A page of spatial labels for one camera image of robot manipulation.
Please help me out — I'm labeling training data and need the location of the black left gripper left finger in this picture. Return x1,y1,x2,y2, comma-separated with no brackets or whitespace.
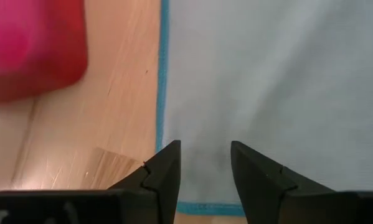
0,139,181,224

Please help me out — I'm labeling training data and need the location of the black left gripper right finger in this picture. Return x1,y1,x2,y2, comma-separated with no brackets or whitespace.
230,140,373,224

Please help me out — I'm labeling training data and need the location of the light blue teal-edged towel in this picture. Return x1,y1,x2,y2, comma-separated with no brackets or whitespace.
156,0,373,217

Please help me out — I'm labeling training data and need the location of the pink plastic bin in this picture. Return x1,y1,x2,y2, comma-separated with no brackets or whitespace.
0,0,89,106

